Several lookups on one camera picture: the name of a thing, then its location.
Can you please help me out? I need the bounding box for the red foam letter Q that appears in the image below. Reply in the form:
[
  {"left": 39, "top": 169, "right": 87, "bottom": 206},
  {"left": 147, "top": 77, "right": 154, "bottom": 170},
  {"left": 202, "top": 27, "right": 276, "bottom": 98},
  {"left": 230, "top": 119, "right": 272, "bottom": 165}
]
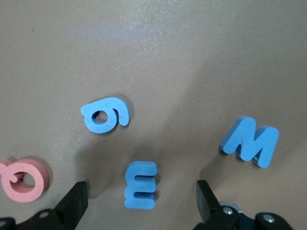
[{"left": 0, "top": 158, "right": 50, "bottom": 203}]

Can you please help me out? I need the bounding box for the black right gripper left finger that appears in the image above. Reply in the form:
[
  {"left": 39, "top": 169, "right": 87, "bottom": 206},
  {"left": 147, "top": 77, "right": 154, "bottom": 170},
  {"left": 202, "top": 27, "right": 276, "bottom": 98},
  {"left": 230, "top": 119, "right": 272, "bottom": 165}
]
[{"left": 0, "top": 181, "right": 89, "bottom": 230}]

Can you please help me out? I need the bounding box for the blue foam letter W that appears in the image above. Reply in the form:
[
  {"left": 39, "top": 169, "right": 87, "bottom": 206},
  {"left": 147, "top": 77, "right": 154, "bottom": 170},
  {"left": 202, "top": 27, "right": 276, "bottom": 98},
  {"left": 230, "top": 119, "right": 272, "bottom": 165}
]
[{"left": 220, "top": 116, "right": 280, "bottom": 169}]

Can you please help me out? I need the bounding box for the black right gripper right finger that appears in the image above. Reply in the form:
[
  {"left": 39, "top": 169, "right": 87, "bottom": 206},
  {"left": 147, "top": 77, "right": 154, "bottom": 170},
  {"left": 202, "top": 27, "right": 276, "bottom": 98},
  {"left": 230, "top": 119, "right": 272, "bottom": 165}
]
[{"left": 194, "top": 180, "right": 295, "bottom": 230}]

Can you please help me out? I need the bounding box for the brown paper table cover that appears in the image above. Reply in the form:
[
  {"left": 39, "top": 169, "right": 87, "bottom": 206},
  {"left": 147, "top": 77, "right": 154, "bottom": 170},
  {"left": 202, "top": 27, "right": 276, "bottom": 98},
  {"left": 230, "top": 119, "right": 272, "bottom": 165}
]
[{"left": 0, "top": 0, "right": 307, "bottom": 230}]

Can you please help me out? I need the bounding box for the blue foam letter g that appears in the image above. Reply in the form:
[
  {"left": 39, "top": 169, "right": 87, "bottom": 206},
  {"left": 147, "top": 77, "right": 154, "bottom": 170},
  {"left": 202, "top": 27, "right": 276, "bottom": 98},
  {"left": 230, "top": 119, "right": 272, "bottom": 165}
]
[{"left": 81, "top": 97, "right": 130, "bottom": 134}]

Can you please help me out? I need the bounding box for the blue foam letter E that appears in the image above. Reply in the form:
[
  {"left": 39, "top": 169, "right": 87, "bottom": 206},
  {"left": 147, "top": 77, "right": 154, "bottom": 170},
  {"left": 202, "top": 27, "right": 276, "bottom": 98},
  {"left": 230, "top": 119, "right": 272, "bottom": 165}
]
[{"left": 124, "top": 161, "right": 158, "bottom": 210}]

